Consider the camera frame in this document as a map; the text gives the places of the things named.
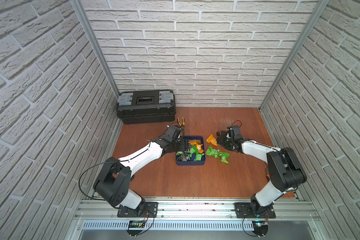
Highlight green cookie packet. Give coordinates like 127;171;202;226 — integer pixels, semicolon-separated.
219;152;230;164
205;146;220;159

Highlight large orange cookie packet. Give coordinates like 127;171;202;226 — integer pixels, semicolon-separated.
206;134;219;146

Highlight orange handled pliers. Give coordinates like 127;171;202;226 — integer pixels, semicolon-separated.
266;167;270;181

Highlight yellow handled needle-nose pliers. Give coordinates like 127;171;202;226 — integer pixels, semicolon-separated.
177;117;185;132

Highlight dark blue storage box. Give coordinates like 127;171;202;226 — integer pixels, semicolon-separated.
176;136;206;166

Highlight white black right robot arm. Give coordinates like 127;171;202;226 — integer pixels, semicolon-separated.
217;131;307;217

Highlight black toolbox grey latches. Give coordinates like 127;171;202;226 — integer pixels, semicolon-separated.
116;90;176;125

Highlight black checkered cookie packet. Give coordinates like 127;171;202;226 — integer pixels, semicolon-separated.
178;137;191;154

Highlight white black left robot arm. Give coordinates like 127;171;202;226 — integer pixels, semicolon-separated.
93;124;185;217

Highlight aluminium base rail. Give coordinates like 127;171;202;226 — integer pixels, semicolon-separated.
65;198;329;240

